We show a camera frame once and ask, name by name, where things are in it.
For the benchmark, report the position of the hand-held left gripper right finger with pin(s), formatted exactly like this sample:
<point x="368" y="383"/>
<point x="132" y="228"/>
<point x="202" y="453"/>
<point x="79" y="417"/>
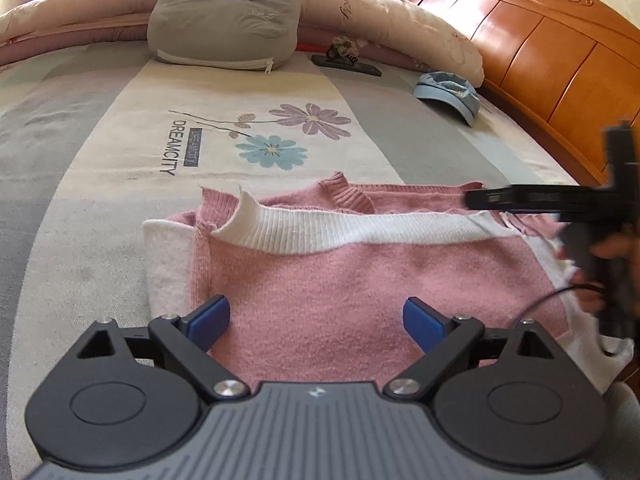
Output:
<point x="422" y="322"/>

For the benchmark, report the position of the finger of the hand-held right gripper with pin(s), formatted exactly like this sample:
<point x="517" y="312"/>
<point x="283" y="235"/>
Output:
<point x="520" y="197"/>

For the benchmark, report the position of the pink and white sweater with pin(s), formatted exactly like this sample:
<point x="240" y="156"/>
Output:
<point x="350" y="270"/>

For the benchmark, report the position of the person's right hand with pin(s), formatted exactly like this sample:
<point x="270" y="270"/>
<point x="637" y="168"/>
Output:
<point x="617" y="249"/>

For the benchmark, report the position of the wooden headboard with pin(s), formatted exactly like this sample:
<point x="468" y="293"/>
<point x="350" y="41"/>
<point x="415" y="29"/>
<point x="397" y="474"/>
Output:
<point x="550" y="45"/>

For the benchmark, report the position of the blue cap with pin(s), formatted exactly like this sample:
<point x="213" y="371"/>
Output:
<point x="447" y="92"/>

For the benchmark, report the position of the small flower ornament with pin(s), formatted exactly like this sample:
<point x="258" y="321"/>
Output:
<point x="342" y="49"/>

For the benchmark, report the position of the grey cat face cushion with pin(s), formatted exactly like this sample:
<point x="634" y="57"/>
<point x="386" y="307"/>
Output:
<point x="220" y="25"/>

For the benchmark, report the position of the black phone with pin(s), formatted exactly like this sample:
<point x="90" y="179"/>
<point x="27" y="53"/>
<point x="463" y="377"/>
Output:
<point x="360" y="66"/>

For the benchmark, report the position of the pink floral folded quilt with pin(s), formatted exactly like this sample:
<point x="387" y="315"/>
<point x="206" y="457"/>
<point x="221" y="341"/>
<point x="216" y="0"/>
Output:
<point x="400" y="25"/>

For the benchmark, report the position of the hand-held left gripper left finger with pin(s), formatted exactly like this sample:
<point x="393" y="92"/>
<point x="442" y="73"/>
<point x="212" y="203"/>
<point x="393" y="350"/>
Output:
<point x="210" y="317"/>

